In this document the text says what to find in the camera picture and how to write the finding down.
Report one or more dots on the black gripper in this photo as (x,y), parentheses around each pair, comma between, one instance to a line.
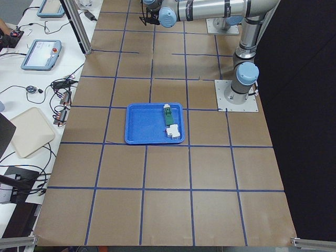
(149,13)

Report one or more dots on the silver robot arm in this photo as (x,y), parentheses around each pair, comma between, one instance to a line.
(168,13)

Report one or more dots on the black power adapter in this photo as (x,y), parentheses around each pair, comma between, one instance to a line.
(90,16)

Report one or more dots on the green terminal block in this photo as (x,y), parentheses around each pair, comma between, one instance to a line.
(168,115)

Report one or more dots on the blue plastic tray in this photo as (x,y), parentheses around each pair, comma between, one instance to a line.
(145,124)

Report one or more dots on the far teach pendant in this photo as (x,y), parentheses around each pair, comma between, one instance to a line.
(51,9)

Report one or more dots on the teach pendant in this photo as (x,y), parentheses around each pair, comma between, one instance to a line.
(42,55)
(51,9)

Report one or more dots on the white circuit breaker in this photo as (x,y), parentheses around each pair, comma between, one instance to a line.
(173,132)

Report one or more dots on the near teach pendant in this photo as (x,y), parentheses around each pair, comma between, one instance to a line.
(42,55)

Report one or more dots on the beige plastic tray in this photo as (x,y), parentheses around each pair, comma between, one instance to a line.
(32,132)

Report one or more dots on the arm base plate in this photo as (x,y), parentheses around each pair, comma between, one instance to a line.
(229,101)
(222,26)

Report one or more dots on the aluminium frame post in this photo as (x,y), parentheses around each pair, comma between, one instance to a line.
(73,16)

